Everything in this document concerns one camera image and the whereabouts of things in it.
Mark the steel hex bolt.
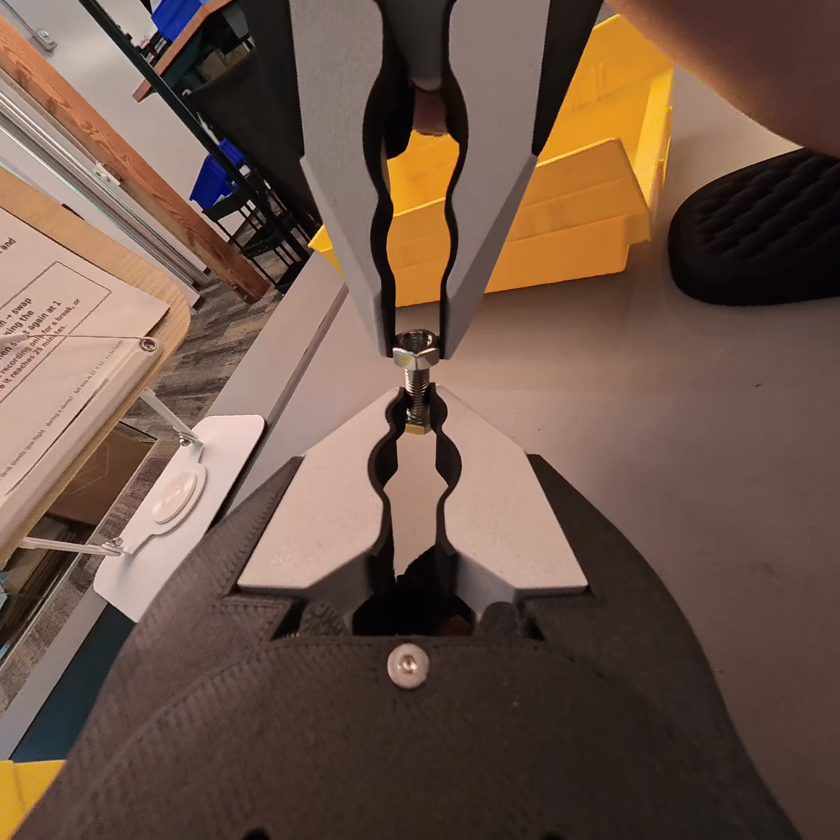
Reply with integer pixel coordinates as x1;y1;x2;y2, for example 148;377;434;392
403;367;432;436

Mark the wooden instruction board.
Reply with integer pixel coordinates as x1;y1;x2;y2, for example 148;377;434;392
0;169;193;565

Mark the steel hex nut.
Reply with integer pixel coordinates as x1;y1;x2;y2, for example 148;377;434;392
392;328;441;370

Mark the black metal rack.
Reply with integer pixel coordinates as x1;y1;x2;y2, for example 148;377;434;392
79;0;309;293

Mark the yellow plastic bin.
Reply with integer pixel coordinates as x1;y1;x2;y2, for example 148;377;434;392
308;13;677;308
0;758;67;823

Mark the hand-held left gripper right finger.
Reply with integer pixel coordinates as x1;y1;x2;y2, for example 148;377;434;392
432;385;589;613

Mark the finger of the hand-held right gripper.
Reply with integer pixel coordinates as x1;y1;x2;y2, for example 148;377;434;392
438;0;552;362
289;0;411;361

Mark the black wrist rest pad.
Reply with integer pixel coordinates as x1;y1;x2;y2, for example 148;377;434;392
668;147;840;307

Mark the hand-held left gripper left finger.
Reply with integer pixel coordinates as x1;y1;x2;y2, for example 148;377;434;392
236;387;404;613

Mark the wooden top desk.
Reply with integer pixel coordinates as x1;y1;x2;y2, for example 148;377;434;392
131;0;244;102

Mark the brown wooden beam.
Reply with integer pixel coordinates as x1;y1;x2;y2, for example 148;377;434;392
0;13;271;304

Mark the black high-back chair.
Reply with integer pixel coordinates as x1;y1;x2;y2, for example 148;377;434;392
187;39;322;227

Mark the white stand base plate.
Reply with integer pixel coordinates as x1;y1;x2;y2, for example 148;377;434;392
93;415;265;623

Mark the person's right hand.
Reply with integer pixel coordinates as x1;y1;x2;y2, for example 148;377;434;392
411;85;448;137

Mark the person's right forearm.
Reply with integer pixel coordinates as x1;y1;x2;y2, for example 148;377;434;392
604;0;840;161

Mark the white round disc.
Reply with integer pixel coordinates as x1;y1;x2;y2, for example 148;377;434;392
152;474;198;524

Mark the blue storage bin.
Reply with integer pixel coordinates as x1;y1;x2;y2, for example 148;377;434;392
190;138;247;214
151;0;211;34

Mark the printed instruction sheet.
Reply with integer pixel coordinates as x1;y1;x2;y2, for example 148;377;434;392
0;206;170;500

